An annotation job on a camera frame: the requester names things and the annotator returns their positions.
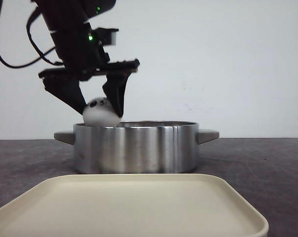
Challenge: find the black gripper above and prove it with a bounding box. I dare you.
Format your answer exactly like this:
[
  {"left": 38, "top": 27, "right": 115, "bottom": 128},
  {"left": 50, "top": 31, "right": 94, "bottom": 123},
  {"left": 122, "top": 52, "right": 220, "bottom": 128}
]
[{"left": 39, "top": 23, "right": 140, "bottom": 117}]

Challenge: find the panda bun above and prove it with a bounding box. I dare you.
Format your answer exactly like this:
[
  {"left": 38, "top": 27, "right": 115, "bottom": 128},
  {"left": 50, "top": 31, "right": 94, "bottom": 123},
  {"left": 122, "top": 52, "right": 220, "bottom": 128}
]
[{"left": 83, "top": 97, "right": 121, "bottom": 127}]

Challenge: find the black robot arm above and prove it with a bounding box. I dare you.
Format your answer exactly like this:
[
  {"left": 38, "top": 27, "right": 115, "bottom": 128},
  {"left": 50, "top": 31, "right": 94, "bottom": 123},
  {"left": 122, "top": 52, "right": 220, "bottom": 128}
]
[{"left": 32, "top": 0, "right": 140, "bottom": 118}]

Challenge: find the stainless steel steamer pot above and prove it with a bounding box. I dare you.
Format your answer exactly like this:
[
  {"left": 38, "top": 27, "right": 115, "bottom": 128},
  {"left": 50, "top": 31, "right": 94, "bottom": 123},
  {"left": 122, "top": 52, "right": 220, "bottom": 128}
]
[{"left": 54, "top": 120, "right": 219, "bottom": 174}]

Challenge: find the cream plastic tray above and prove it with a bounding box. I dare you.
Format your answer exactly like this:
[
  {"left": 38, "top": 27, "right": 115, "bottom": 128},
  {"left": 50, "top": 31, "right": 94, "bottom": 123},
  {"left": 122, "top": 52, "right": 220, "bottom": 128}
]
[{"left": 0, "top": 174, "right": 269, "bottom": 237}]

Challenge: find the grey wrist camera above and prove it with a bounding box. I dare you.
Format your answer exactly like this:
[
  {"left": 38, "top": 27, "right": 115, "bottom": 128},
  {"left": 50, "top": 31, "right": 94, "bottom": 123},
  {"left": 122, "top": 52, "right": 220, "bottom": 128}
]
[{"left": 91, "top": 28, "right": 119, "bottom": 46}]

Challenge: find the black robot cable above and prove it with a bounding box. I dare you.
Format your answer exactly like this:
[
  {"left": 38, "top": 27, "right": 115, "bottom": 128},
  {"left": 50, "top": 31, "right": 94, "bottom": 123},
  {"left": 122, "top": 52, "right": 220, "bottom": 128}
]
[{"left": 0, "top": 0, "right": 65, "bottom": 69}]

